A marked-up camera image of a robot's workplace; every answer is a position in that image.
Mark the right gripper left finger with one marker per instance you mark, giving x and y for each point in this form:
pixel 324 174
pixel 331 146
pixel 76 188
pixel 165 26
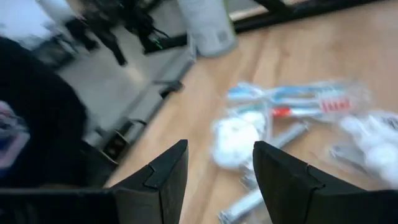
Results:
pixel 155 199

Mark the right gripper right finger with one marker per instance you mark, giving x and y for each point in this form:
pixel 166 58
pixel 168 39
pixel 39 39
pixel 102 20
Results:
pixel 295 199

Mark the silver foil toothpaste tube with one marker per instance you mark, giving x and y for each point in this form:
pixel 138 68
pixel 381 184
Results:
pixel 242 207

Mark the clear packaged metal tool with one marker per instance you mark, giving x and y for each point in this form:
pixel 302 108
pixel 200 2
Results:
pixel 289 134

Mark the cotton balls plastic bag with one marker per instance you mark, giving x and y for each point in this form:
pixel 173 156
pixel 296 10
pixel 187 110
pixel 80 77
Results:
pixel 376 149
pixel 233 140

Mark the teal toothbrush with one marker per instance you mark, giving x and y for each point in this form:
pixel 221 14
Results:
pixel 295 101

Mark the red toothbrush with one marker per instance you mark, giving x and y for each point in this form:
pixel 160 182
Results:
pixel 335 105

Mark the blue toothbrush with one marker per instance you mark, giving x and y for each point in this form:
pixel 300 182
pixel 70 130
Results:
pixel 242 93

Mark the black floor equipment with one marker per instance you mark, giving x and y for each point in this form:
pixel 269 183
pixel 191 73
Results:
pixel 143 25

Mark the white cylindrical container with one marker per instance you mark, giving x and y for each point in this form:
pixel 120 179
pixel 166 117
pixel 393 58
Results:
pixel 208 28

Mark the black edge bracket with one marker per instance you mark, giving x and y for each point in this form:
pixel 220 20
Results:
pixel 119 141
pixel 169 87

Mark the black metal table frame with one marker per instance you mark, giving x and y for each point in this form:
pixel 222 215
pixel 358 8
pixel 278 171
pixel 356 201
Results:
pixel 280 14

